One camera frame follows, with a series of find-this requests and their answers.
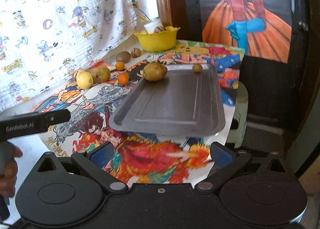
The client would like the green speckled pear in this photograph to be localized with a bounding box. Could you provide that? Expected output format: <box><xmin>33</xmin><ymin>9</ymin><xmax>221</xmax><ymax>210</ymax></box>
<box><xmin>93</xmin><ymin>66</ymin><xmax>111</xmax><ymax>83</ymax></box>

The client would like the small orange kumquat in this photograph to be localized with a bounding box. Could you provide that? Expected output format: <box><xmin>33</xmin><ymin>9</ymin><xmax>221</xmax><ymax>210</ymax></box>
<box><xmin>118</xmin><ymin>72</ymin><xmax>130</xmax><ymax>86</ymax></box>
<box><xmin>115</xmin><ymin>62</ymin><xmax>125</xmax><ymax>71</ymax></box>

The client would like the small brown longan fruit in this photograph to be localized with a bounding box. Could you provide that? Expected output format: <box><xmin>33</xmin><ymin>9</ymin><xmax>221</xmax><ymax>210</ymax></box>
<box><xmin>193</xmin><ymin>64</ymin><xmax>203</xmax><ymax>73</ymax></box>

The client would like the brownish yellow pear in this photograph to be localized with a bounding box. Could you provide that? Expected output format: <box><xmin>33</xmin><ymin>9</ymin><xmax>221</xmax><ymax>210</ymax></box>
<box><xmin>143</xmin><ymin>62</ymin><xmax>168</xmax><ymax>82</ymax></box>

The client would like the brown kiwi fruit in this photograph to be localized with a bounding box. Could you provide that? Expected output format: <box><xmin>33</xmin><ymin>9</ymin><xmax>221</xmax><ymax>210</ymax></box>
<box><xmin>116</xmin><ymin>51</ymin><xmax>132</xmax><ymax>64</ymax></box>

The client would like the striped tan melon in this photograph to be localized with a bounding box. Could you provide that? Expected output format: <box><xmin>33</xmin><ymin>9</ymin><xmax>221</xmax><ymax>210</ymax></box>
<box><xmin>130</xmin><ymin>48</ymin><xmax>142</xmax><ymax>58</ymax></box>

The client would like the striped cream pepino melon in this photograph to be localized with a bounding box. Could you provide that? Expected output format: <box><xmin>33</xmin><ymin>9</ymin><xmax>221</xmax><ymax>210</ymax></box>
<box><xmin>73</xmin><ymin>69</ymin><xmax>85</xmax><ymax>82</ymax></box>

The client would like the person left hand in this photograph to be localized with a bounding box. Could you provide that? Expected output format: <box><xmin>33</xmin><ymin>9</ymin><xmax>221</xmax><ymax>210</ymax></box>
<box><xmin>0</xmin><ymin>147</ymin><xmax>23</xmax><ymax>198</ymax></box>

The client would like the colourful cartoon table mat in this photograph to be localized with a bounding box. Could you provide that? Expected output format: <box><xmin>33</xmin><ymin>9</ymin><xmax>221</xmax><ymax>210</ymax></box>
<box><xmin>33</xmin><ymin>40</ymin><xmax>244</xmax><ymax>184</ymax></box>

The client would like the metal baking tray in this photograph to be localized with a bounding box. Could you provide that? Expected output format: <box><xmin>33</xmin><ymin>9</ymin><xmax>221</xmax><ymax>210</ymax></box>
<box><xmin>109</xmin><ymin>64</ymin><xmax>225</xmax><ymax>137</ymax></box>

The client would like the cartoon print white cloth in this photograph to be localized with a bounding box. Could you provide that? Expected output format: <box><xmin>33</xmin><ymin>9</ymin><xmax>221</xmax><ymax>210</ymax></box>
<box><xmin>1</xmin><ymin>0</ymin><xmax>137</xmax><ymax>110</ymax></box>

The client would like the yellow plastic bowl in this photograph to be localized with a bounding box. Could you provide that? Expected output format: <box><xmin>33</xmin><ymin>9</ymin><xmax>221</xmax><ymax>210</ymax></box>
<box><xmin>134</xmin><ymin>26</ymin><xmax>180</xmax><ymax>52</ymax></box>

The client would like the white jar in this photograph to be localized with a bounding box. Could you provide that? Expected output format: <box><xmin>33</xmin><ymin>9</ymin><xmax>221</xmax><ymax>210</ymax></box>
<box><xmin>144</xmin><ymin>17</ymin><xmax>163</xmax><ymax>34</ymax></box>

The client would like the girl painting poster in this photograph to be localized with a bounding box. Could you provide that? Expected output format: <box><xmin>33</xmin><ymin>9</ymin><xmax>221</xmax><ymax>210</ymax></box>
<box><xmin>202</xmin><ymin>0</ymin><xmax>292</xmax><ymax>63</ymax></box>

